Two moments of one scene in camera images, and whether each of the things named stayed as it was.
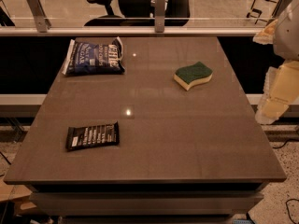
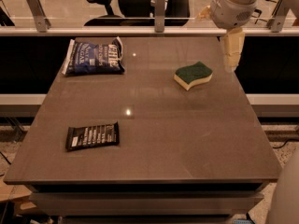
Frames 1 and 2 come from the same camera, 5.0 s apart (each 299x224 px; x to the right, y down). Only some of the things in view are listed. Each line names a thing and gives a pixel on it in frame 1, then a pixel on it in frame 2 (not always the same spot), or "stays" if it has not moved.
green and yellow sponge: (188, 76) stays
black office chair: (136, 4) stays
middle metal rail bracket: (160, 10) stays
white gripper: (287, 36) -> (232, 13)
